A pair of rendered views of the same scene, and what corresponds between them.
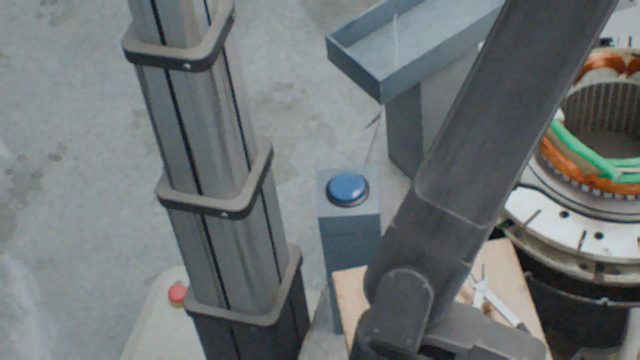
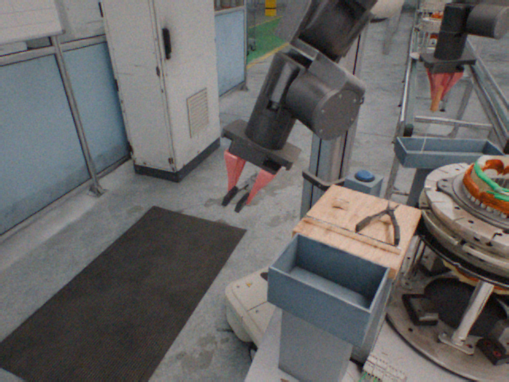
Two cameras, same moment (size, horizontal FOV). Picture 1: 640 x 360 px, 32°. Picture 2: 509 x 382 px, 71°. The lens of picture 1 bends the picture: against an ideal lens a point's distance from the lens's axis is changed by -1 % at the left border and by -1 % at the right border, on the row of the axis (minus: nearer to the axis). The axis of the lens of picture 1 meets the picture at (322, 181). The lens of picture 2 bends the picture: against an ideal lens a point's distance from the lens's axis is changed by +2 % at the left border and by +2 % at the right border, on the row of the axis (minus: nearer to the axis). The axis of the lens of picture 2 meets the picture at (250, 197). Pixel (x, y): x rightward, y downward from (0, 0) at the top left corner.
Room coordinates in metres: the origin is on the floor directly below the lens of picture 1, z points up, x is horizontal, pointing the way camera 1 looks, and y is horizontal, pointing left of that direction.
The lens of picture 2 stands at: (0.00, -0.25, 1.47)
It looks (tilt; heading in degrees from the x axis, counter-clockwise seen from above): 33 degrees down; 36
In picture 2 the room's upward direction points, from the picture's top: straight up
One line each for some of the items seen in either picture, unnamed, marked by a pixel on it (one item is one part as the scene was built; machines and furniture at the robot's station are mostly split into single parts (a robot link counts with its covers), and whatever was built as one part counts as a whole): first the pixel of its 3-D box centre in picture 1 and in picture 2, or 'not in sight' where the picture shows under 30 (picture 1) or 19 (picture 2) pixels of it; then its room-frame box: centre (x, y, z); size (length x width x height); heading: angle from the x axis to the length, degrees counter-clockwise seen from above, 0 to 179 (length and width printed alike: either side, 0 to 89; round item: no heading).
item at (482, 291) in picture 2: (633, 328); (472, 309); (0.63, -0.33, 0.91); 0.02 x 0.02 x 0.21
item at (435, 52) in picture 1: (430, 88); (433, 190); (1.03, -0.16, 0.92); 0.25 x 0.11 x 0.28; 121
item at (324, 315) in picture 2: not in sight; (320, 323); (0.41, -0.11, 0.92); 0.17 x 0.11 x 0.28; 94
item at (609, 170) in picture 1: (574, 132); (486, 172); (0.73, -0.26, 1.15); 0.15 x 0.04 x 0.02; 9
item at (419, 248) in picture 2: not in sight; (419, 249); (0.76, -0.20, 0.91); 0.02 x 0.02 x 0.21
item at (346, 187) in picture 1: (347, 186); (365, 174); (0.79, -0.03, 1.04); 0.04 x 0.04 x 0.01
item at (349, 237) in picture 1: (355, 255); (356, 217); (0.79, -0.03, 0.91); 0.07 x 0.07 x 0.25; 85
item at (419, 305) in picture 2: (555, 350); (424, 307); (0.66, -0.25, 0.83); 0.05 x 0.04 x 0.02; 37
